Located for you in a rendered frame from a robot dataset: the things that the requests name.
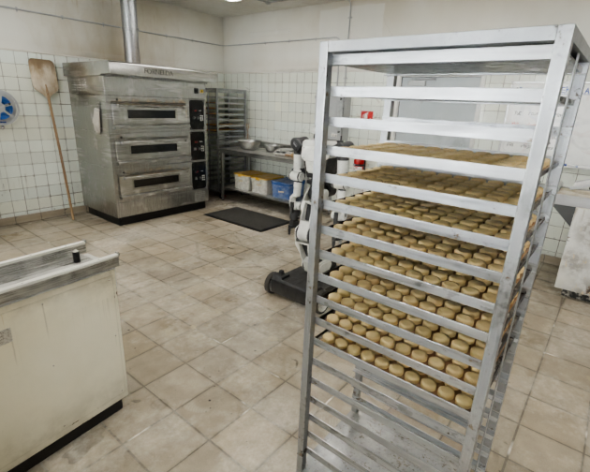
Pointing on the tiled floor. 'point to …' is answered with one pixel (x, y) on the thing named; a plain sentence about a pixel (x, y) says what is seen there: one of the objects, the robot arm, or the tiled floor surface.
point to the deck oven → (140, 139)
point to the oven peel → (42, 80)
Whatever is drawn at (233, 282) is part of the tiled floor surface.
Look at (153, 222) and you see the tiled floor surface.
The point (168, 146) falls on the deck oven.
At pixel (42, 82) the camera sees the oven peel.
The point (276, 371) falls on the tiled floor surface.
